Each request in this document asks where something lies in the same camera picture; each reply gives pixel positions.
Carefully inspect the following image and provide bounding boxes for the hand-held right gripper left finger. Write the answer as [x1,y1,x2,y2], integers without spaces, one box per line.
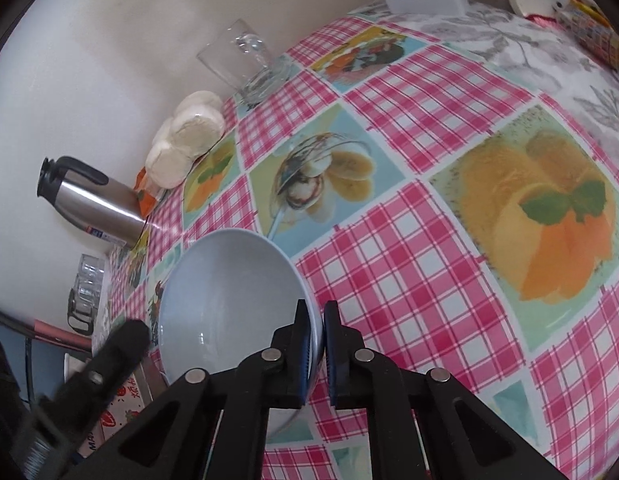
[79,300,310,480]

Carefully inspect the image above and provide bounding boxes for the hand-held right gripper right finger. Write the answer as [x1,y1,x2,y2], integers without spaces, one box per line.
[323,301,565,480]

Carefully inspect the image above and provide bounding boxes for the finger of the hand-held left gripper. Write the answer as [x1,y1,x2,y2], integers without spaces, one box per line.
[49,320,151,413]

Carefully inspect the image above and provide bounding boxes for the strawberry pattern bowl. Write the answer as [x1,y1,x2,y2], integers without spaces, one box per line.
[89,360,162,433]

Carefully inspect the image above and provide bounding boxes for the light blue bowl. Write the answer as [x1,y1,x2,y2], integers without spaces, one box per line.
[158,228,324,436]

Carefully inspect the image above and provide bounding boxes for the clear glass cup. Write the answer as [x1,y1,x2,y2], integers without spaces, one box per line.
[72,276,102,306]
[78,254,107,281]

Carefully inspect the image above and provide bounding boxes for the stainless steel thermos jug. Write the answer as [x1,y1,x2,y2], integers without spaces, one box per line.
[36,156,146,247]

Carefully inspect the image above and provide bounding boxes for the orange snack packet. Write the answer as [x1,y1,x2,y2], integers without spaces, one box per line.
[134,167,162,213]

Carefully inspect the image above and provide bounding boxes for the bag of white steamed buns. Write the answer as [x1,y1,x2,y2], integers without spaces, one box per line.
[145,91,225,188]

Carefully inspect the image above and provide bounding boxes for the clear glass mug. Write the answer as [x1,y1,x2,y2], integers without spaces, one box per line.
[196,19,295,107]

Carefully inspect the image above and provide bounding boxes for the grey floral tablecloth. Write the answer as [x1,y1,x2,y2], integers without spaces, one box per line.
[349,0,619,171]

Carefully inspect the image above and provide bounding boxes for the white power strip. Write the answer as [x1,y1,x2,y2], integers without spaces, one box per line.
[387,0,467,17]

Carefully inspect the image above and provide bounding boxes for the glass teapot with black handle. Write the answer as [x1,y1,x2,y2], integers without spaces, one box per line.
[66,287,96,336]

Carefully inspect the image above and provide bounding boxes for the chair with red frame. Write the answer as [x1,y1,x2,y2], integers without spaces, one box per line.
[0,305,97,411]

